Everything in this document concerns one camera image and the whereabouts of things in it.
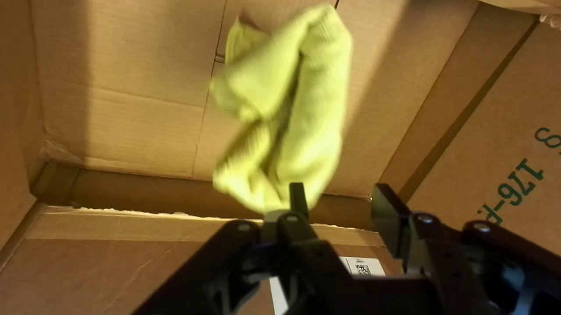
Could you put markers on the brown cardboard box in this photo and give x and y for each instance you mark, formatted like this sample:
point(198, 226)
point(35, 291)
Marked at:
point(108, 137)

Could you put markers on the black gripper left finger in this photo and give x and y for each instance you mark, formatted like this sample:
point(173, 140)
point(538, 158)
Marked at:
point(229, 266)

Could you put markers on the yellow towel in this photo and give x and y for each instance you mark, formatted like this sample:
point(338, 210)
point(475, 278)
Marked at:
point(287, 88)

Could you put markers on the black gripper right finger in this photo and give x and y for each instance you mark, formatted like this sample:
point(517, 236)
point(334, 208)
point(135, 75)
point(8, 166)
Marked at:
point(476, 270)

